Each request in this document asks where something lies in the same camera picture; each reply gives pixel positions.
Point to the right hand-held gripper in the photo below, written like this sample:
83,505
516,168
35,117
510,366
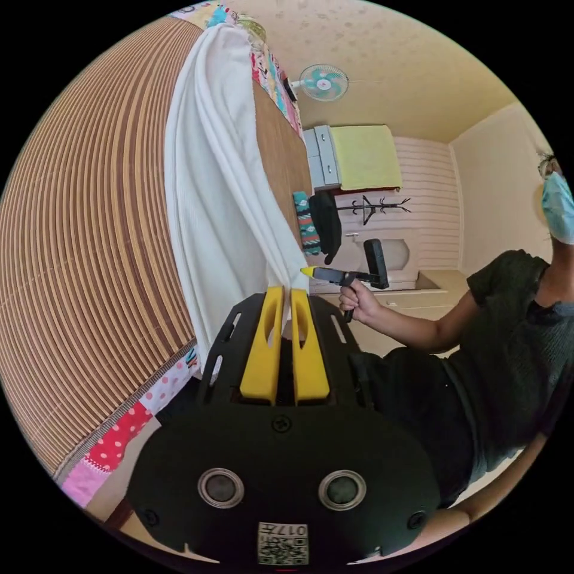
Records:
341,280

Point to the person's right hand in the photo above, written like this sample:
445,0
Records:
358,305

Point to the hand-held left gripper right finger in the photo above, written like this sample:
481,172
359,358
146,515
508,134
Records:
311,363

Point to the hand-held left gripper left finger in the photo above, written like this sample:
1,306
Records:
261,358

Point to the white pants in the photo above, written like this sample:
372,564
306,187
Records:
215,188

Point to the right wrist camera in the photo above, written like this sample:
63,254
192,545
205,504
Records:
376,263

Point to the bed with woven mat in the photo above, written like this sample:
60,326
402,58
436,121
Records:
85,233

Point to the wall fan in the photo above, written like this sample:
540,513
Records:
323,83

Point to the pile of clothes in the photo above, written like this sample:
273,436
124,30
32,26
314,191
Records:
320,226

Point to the person's body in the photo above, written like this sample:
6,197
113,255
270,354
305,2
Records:
484,358

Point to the grey cupboard with yellow cloth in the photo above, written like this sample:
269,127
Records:
354,157

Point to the person's right forearm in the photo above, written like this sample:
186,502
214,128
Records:
421,325

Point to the black coat rack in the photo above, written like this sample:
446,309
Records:
376,208

